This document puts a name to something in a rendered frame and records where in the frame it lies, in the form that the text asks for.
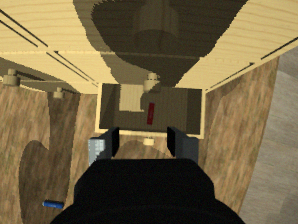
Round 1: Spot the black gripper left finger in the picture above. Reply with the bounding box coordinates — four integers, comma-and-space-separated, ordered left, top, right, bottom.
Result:
88, 127, 120, 166

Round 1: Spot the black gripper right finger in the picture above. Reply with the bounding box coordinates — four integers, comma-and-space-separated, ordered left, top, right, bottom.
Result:
167, 127, 199, 165

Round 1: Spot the tan wooden chest of drawers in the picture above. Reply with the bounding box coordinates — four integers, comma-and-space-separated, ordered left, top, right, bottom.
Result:
0, 9, 298, 93

